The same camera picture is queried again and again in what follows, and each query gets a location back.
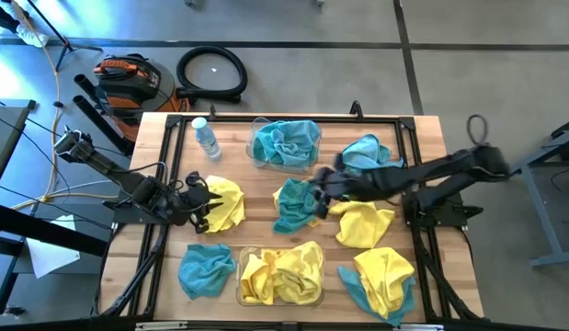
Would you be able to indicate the orange black shop vacuum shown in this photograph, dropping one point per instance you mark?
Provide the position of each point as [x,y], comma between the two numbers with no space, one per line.
[128,87]

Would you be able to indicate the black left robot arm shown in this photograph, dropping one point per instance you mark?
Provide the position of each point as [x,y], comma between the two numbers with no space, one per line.
[128,181]

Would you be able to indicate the black vacuum wand tube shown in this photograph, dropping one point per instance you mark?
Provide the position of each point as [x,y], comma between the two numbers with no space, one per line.
[86,85]
[100,122]

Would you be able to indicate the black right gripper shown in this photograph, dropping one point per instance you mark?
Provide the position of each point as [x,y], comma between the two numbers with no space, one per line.
[339,186]

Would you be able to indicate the black tripod stand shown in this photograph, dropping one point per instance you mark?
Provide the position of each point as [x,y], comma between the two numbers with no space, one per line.
[65,44]

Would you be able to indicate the white paper sheet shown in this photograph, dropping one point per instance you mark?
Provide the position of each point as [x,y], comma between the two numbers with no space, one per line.
[49,257]

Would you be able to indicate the clear plastic water bottle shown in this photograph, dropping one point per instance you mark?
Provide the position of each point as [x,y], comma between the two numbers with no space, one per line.
[207,140]

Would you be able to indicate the black metal table frame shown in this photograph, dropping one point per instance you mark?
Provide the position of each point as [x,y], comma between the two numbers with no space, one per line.
[238,118]

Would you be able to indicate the clear plastic basket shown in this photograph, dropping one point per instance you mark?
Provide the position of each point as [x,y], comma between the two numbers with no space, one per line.
[248,151]
[239,294]

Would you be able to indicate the person's leg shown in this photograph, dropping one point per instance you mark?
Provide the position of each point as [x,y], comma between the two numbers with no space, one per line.
[3,16]

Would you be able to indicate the grey side table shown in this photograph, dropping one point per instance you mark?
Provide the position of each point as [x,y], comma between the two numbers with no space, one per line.
[3,133]

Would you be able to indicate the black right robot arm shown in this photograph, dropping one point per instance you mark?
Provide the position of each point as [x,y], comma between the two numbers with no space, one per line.
[426,172]

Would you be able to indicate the grey metal stand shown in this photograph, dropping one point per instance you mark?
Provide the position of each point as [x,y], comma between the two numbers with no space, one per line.
[541,202]

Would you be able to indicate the blue microfiber towel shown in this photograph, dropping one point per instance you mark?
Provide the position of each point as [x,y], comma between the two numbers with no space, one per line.
[295,202]
[353,287]
[265,147]
[300,138]
[206,269]
[367,151]

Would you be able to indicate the black beam structure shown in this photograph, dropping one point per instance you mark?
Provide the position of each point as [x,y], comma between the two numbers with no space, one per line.
[45,232]

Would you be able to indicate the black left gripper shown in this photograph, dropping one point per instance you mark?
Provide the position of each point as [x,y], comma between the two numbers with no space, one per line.
[190,204]

